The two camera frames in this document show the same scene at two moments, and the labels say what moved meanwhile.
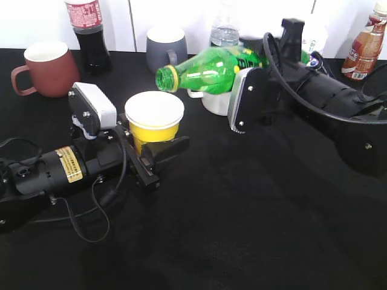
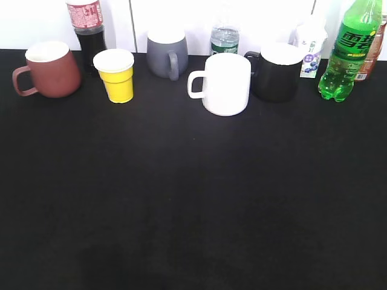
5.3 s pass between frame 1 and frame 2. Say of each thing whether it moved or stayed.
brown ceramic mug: stayed
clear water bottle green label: stayed
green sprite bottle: moved
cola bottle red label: stayed
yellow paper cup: moved
